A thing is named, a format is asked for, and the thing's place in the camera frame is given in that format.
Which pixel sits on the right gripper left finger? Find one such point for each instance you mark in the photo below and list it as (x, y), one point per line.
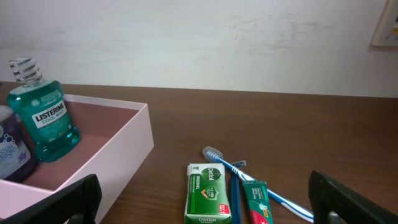
(77, 203)

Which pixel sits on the teal mouthwash bottle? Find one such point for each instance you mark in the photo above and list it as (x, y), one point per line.
(40, 105)

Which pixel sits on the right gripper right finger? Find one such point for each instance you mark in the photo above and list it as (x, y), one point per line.
(333, 202)

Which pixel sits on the clear hand soap pump bottle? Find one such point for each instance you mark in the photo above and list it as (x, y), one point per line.
(17, 159)

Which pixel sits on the white cardboard box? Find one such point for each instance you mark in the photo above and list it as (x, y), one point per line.
(116, 137)

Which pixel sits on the red green toothpaste tube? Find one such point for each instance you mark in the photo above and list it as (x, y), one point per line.
(258, 201)

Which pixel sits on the green soap box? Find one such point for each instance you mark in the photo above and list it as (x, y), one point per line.
(207, 201)

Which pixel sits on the blue white toothbrush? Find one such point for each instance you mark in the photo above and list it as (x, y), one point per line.
(213, 155)

